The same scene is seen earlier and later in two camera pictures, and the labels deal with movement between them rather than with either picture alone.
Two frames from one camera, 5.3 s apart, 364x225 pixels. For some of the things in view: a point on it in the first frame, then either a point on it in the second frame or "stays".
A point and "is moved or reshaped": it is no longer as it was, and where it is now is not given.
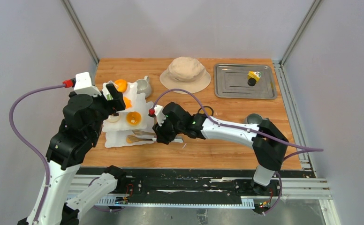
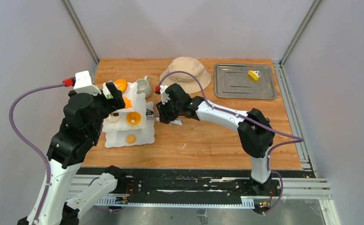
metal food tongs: [133, 138] is moved or reshaped
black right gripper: [163, 137] → [164, 117]
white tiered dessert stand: [133, 125] stays
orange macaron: [122, 85] stays
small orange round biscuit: [128, 140] stays
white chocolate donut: [113, 118] stays
